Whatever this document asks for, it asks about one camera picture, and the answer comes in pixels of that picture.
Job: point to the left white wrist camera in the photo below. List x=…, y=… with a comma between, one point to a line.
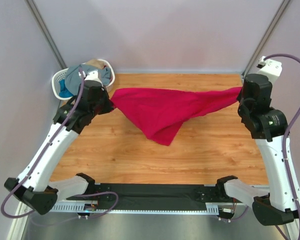
x=93, y=76

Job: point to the aluminium corner post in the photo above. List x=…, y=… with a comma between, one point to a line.
x=266, y=36
x=45, y=31

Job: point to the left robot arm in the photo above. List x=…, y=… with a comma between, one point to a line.
x=33, y=187

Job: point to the aluminium frame rail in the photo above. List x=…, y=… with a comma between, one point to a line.
x=252, y=84

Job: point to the white plastic laundry basket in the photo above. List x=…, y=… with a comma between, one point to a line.
x=62, y=74

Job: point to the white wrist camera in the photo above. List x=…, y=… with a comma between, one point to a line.
x=270, y=68
x=93, y=76

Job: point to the grey blue shirt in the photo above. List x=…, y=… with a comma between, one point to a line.
x=73, y=76

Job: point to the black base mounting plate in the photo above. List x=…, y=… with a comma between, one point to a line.
x=172, y=196

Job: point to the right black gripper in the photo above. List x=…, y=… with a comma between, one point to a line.
x=243, y=93

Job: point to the red t shirt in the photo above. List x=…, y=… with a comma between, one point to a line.
x=160, y=113

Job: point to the slotted grey cable duct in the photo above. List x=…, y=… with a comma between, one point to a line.
x=84, y=207

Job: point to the left aluminium corner post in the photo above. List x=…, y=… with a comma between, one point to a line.
x=45, y=31

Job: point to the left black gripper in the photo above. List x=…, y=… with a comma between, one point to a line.
x=105, y=103

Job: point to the beige garment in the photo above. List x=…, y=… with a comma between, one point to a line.
x=97, y=63

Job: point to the right aluminium corner post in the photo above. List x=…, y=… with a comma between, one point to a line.
x=266, y=36

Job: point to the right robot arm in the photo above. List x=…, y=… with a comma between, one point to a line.
x=267, y=127

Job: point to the bright blue garment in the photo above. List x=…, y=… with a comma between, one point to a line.
x=64, y=92

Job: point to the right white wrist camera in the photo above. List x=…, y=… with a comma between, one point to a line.
x=270, y=68

